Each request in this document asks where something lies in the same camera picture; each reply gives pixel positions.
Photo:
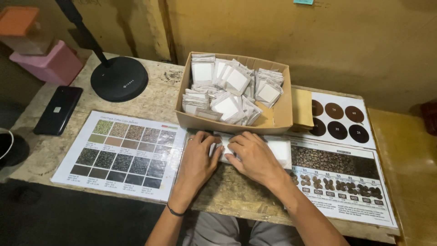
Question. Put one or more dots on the brown cardboard box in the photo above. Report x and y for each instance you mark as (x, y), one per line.
(235, 128)

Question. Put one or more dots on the black desk lamp stand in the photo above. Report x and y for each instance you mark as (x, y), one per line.
(119, 79)

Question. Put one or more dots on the white-rimmed dark bowl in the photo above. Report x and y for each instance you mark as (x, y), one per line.
(10, 150)

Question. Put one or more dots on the teal sticky note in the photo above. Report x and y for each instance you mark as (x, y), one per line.
(303, 1)

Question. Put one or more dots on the laminated brown circles chart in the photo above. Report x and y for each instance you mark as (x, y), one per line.
(341, 116)

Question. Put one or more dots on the container with orange lid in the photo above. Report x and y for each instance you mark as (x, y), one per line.
(20, 24)

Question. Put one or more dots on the laminated roasted beans chart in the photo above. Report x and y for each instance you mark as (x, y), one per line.
(341, 184)

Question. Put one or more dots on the person's grey trousers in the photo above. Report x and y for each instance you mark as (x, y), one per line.
(218, 230)

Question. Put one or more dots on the pile of clear filter packets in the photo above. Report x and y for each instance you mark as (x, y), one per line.
(227, 90)

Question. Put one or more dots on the laminated bean colour grid chart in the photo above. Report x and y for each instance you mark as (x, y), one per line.
(119, 153)

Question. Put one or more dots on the person's left hand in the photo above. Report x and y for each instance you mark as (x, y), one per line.
(196, 164)

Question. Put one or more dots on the black wristband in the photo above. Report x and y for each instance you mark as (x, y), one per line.
(174, 212)

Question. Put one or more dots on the small stack of white packets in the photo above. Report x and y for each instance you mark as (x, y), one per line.
(280, 150)

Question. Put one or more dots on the black smartphone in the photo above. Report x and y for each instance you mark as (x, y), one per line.
(58, 110)

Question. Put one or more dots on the dark red object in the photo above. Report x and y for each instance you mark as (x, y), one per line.
(429, 118)

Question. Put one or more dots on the person's right hand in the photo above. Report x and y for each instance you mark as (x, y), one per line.
(256, 160)

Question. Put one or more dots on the pink plastic box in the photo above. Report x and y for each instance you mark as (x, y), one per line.
(51, 65)

